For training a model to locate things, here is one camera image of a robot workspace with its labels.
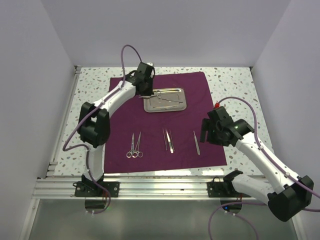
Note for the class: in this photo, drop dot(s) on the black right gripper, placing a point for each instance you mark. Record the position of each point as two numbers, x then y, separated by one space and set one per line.
207 125

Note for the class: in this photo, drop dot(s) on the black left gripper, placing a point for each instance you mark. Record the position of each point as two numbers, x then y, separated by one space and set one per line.
149 92

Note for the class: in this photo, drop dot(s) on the steel scalpel handle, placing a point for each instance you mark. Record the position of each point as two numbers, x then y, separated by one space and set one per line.
196 144

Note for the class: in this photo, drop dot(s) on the steel instrument tray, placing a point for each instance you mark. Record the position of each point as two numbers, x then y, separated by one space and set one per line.
155 105

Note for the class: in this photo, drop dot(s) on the steel wide tweezers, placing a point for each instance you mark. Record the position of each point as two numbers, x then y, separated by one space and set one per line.
169 141

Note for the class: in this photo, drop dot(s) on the steel forceps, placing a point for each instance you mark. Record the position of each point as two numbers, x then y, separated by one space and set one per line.
165 139

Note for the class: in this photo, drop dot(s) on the purple surgical cloth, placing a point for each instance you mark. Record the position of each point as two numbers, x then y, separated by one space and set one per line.
132 118

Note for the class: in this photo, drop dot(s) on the steel ring-handled hemostat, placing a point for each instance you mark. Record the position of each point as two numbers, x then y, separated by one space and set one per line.
137 153

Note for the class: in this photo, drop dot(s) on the steel ring-handled scissors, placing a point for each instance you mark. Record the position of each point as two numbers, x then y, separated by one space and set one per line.
131 153

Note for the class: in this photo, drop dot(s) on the steel angled ring scissors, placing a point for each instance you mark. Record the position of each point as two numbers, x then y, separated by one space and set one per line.
156 94

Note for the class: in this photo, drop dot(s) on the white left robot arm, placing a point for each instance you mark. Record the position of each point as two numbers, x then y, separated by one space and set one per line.
95 119

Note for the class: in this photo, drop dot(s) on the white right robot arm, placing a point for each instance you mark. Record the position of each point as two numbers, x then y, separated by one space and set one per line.
285 193

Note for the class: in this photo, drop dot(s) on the steel instruments in tray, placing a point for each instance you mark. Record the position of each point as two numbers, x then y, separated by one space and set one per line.
170 100

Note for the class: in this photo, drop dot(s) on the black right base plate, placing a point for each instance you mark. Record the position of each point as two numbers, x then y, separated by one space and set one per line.
217 188

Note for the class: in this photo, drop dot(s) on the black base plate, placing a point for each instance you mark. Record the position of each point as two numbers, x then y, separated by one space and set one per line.
217 188
87 189

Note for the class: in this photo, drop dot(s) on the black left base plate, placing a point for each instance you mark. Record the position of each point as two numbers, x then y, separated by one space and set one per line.
87 189

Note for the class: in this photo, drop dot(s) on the aluminium front rail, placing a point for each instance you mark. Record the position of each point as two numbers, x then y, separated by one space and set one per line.
130 188

